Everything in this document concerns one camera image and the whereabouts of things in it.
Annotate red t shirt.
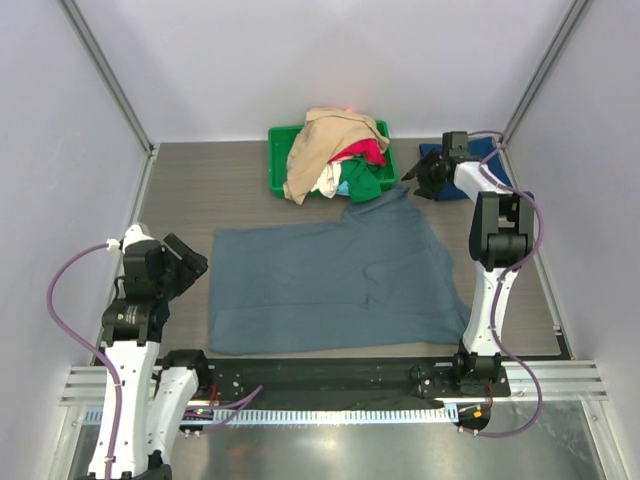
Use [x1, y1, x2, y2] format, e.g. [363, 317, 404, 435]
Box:
[330, 138, 387, 166]

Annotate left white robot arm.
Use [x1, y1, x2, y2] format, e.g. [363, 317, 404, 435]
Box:
[86, 224, 212, 479]

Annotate green t shirt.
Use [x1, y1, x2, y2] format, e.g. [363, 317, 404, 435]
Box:
[340, 157, 382, 203]

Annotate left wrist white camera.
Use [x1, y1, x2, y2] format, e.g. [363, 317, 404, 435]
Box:
[105, 223, 154, 254]

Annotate white t shirt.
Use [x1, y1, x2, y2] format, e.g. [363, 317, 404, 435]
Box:
[311, 162, 342, 198]

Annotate green plastic bin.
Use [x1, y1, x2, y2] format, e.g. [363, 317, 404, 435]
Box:
[267, 125, 399, 198]

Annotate beige t shirt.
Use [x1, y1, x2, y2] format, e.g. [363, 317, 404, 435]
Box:
[283, 107, 390, 205]

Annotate aluminium frame rail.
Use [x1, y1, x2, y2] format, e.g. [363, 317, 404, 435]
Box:
[59, 360, 608, 407]

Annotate grey-blue t shirt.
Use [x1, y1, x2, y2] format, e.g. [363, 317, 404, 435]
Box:
[208, 187, 470, 355]

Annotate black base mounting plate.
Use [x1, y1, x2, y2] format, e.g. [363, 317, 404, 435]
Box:
[196, 357, 511, 411]

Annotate light blue t shirt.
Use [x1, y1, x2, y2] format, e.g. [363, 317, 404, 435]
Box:
[336, 182, 349, 196]

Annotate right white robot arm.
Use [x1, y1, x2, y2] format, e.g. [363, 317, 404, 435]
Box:
[404, 131, 535, 396]

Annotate folded dark blue t shirt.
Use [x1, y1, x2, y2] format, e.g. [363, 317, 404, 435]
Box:
[419, 137, 512, 201]

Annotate white slotted cable duct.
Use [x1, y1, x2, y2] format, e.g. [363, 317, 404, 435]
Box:
[87, 405, 460, 427]

